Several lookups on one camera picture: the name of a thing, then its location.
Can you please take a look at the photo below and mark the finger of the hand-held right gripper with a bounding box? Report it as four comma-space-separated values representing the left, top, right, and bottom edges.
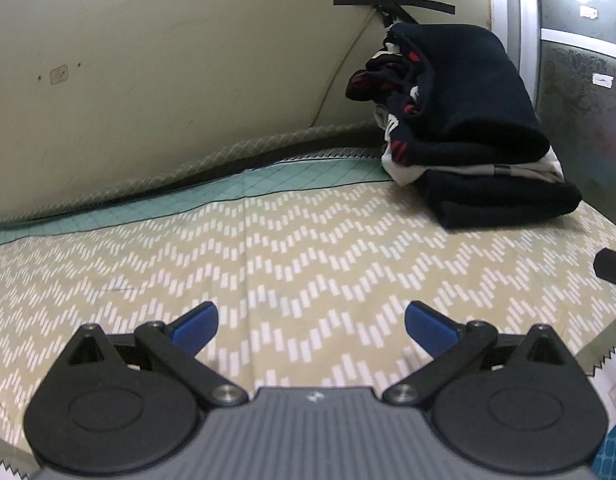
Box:
594, 249, 616, 291

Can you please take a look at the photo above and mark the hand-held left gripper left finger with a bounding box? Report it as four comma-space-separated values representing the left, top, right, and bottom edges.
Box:
63, 301, 249, 407

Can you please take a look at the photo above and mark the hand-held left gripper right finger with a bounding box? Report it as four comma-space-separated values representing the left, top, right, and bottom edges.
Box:
383, 301, 571, 407

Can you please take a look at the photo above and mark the navy reindeer print garment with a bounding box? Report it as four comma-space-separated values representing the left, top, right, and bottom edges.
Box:
345, 22, 551, 167

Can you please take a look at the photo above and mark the beige zigzag blanket teal border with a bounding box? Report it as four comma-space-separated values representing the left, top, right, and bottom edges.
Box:
0, 147, 616, 480

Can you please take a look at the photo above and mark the black folded garment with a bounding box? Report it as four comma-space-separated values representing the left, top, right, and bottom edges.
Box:
413, 166, 583, 231

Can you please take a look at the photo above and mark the frosted patterned glass pane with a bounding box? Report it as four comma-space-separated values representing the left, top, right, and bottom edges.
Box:
535, 0, 616, 233

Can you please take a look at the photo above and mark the white garment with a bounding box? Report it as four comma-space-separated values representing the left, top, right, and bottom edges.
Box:
373, 105, 566, 186

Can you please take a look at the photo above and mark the grey lattice bed sheet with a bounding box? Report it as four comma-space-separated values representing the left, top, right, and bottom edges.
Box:
0, 122, 383, 226

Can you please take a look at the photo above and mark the teal lattice cloth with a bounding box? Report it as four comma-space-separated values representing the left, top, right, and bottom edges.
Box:
592, 419, 616, 480

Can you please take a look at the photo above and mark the grey aluminium window frame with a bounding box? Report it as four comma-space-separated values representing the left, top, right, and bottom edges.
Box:
488, 0, 544, 113

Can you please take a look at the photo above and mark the beige wall cable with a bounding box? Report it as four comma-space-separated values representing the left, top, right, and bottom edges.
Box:
308, 5, 389, 128

